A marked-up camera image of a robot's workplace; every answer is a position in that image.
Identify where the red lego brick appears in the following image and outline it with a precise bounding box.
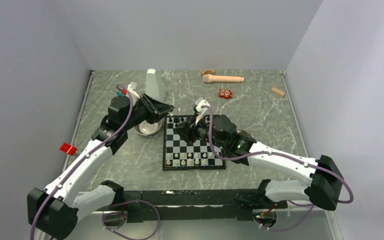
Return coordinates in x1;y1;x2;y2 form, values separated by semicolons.
59;142;77;156

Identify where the small wooden block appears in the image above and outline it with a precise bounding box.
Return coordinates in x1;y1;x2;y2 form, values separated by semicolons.
271;87;286;97

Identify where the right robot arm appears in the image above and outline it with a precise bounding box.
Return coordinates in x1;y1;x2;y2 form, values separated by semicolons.
174;99;354;211

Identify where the steel bowl with chess pieces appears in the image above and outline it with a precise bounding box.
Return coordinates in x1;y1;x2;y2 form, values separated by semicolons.
237;129;254;138

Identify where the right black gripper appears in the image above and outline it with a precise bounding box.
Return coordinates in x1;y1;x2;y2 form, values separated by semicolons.
173;113;228;150

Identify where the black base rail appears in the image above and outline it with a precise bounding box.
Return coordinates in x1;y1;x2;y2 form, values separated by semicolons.
90;188;289;223

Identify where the red owl toy block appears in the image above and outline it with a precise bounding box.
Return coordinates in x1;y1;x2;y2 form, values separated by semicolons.
218;88;233;99

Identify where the beige toy microphone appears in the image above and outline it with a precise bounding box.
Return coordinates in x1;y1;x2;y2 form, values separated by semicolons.
202;74;245;83

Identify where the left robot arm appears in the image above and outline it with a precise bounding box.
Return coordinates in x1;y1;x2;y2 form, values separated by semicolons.
27;91;175;240

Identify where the round wooden disc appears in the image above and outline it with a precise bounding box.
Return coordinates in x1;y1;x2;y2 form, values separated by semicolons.
201;69;216;76

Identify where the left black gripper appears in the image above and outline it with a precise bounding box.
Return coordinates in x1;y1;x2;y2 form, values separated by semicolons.
122;93;175;131

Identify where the black and white chessboard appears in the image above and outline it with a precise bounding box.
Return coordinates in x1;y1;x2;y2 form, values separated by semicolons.
162;115;226;171

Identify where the grey plastic bottle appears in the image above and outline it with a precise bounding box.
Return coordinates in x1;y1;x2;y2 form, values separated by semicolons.
145;68;167;103

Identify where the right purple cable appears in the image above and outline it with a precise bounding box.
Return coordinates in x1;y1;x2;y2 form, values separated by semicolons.
201;105;355;233

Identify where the empty steel bowl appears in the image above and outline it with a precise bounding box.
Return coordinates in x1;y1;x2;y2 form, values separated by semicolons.
134;120;163;136

